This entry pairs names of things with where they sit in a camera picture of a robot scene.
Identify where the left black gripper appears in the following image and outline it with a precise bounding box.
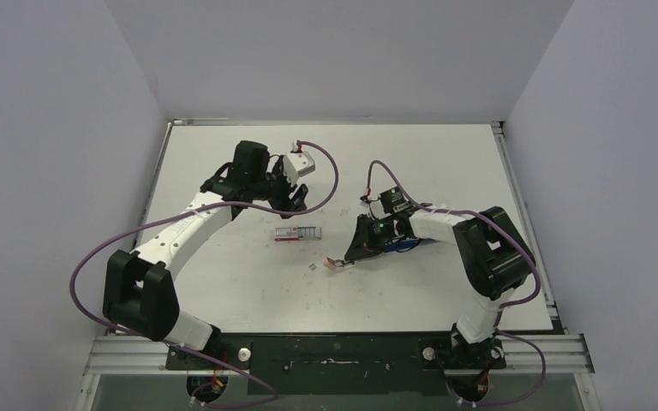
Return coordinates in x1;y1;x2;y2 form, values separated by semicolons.
250;158;308;217

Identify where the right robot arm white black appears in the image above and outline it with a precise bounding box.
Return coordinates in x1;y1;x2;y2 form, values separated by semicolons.
326;187;535;367

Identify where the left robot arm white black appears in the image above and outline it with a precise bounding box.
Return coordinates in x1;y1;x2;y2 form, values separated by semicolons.
103;140;315;369

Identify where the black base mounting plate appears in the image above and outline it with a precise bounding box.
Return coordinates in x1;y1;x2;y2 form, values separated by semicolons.
165;331;506;398

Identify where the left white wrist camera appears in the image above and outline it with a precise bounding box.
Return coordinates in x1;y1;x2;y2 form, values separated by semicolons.
282;152;315;186

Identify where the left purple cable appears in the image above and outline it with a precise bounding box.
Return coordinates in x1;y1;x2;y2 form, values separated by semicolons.
69;140;340;411

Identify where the aluminium frame rail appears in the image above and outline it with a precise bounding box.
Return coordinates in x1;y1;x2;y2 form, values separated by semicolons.
85;334;595;376

